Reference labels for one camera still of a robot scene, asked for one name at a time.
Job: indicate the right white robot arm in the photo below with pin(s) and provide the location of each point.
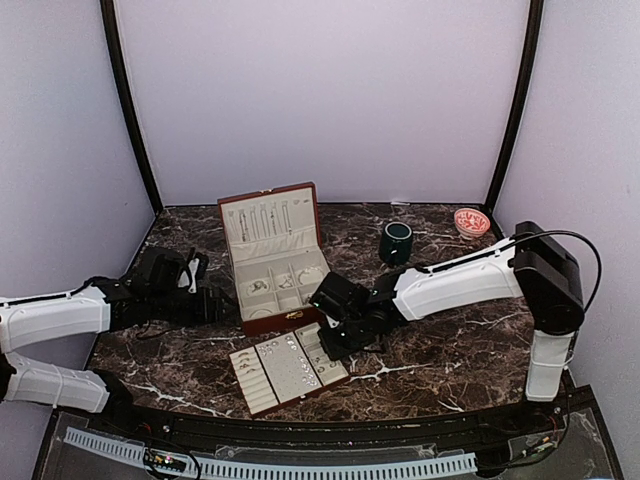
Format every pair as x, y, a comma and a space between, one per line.
530, 264

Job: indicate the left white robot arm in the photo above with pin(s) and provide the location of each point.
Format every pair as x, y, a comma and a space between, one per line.
101, 305

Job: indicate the right black frame post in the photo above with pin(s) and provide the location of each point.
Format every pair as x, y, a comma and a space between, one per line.
521, 89

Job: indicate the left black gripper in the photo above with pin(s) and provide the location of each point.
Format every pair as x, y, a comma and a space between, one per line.
212, 316

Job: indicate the silver bangle with pearls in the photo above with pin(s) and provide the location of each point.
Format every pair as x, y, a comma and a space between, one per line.
260, 313

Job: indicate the grey slotted cable duct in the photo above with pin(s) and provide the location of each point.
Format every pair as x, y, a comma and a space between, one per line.
245, 463

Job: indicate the left black frame post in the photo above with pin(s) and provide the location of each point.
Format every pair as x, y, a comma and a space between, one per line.
119, 71

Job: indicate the black frame post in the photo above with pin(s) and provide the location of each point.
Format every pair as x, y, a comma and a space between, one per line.
119, 71
521, 89

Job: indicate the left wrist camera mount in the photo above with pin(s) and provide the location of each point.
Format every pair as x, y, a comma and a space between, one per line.
162, 270

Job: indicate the dark green mug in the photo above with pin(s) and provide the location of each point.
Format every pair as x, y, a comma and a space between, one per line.
395, 244

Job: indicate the red jewelry tray insert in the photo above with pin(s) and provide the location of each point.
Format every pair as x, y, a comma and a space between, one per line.
285, 370

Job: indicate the silver bangle with charm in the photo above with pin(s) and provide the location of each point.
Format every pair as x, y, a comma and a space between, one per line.
310, 275

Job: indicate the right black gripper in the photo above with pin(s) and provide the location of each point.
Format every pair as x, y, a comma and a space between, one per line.
333, 350

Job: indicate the red white patterned bowl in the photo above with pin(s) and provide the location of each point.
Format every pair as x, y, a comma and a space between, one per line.
471, 223

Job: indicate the red wooden jewelry box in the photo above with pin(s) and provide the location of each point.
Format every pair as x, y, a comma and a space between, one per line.
272, 235

